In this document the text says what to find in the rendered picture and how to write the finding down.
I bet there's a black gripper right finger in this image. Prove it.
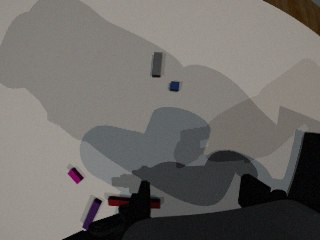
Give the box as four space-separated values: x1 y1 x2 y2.
238 174 320 213

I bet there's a dark grey rectangular rod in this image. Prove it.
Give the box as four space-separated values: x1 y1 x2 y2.
152 52 162 77

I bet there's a dark purple rod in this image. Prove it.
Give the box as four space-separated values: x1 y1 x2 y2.
82 198 102 230

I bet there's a small blue cube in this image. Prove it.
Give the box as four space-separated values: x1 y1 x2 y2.
170 81 180 91

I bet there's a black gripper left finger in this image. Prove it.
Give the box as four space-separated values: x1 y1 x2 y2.
62 180 151 240

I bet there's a dark red rod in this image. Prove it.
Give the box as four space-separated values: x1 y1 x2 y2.
108 196 160 209

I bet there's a small magenta block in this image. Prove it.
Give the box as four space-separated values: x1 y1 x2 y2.
68 167 84 184

